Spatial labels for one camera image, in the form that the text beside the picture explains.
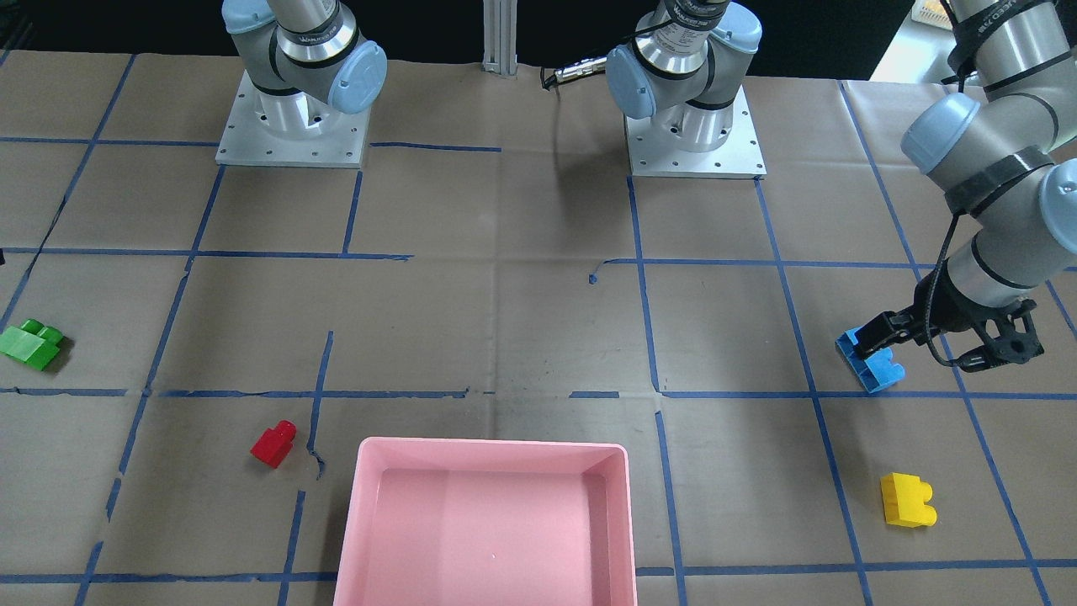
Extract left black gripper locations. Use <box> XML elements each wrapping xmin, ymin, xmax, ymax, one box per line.
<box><xmin>853</xmin><ymin>268</ymin><xmax>1045</xmax><ymax>374</ymax></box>

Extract blue toy block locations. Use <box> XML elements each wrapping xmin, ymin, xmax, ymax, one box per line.
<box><xmin>835</xmin><ymin>329</ymin><xmax>905</xmax><ymax>394</ymax></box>

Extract green toy block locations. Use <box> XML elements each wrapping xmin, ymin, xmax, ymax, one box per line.
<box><xmin>1</xmin><ymin>318</ymin><xmax>65</xmax><ymax>371</ymax></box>

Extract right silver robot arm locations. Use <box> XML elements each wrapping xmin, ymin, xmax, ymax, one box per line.
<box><xmin>220</xmin><ymin>1</ymin><xmax>388</xmax><ymax>139</ymax></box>

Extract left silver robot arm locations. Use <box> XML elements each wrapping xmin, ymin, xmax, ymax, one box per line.
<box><xmin>605</xmin><ymin>1</ymin><xmax>1074</xmax><ymax>374</ymax></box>

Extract pink plastic box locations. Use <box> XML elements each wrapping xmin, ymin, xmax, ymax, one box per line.
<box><xmin>333</xmin><ymin>437</ymin><xmax>638</xmax><ymax>605</ymax></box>

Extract yellow toy block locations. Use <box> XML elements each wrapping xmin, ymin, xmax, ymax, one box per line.
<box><xmin>878</xmin><ymin>473</ymin><xmax>938</xmax><ymax>527</ymax></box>

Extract red toy block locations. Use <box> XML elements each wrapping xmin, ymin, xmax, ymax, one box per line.
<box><xmin>249</xmin><ymin>419</ymin><xmax>299</xmax><ymax>470</ymax></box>

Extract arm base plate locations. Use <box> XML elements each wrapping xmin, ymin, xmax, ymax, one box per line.
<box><xmin>623</xmin><ymin>88</ymin><xmax>768</xmax><ymax>180</ymax></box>
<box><xmin>215</xmin><ymin>72</ymin><xmax>372</xmax><ymax>169</ymax></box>

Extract aluminium frame post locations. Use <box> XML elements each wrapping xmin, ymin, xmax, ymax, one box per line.
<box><xmin>481</xmin><ymin>0</ymin><xmax>518</xmax><ymax>79</ymax></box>

